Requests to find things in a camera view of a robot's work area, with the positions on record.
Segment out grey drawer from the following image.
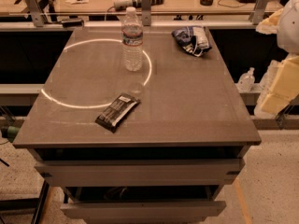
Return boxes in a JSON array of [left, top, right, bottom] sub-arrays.
[[61, 201, 226, 224], [36, 159, 244, 187]]

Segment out blue white chip bag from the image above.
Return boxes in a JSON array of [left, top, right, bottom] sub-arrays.
[[171, 26, 212, 57]]

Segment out black rxbar chocolate wrapper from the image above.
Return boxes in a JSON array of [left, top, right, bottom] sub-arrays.
[[95, 93, 141, 133]]

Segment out right metal bracket post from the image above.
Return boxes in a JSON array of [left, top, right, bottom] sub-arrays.
[[249, 0, 270, 25]]

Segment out middle metal bracket post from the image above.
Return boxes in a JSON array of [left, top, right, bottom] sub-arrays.
[[141, 0, 151, 26]]

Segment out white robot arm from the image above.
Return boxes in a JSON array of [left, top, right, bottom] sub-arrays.
[[254, 0, 299, 119]]

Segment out grey drawer cabinet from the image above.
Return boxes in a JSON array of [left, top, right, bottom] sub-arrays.
[[12, 25, 263, 224]]

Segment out clear plastic water bottle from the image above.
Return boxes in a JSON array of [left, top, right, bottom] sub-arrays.
[[121, 7, 143, 71]]

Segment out metal bracket post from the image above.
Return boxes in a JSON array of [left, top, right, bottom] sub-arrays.
[[249, 0, 270, 25], [141, 0, 151, 26], [24, 0, 45, 27]]

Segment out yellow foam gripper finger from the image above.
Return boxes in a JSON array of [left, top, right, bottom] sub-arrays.
[[261, 55, 299, 115], [256, 8, 283, 35]]

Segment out lower grey drawer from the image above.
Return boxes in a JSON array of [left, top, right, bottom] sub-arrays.
[[61, 201, 226, 224]]

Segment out clear sanitizer bottle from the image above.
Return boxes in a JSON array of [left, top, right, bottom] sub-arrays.
[[237, 67, 255, 92]]

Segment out left metal bracket post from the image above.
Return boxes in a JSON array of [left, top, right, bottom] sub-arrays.
[[24, 0, 45, 27]]

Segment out upper grey drawer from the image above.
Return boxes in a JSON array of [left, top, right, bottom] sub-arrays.
[[36, 159, 244, 187]]

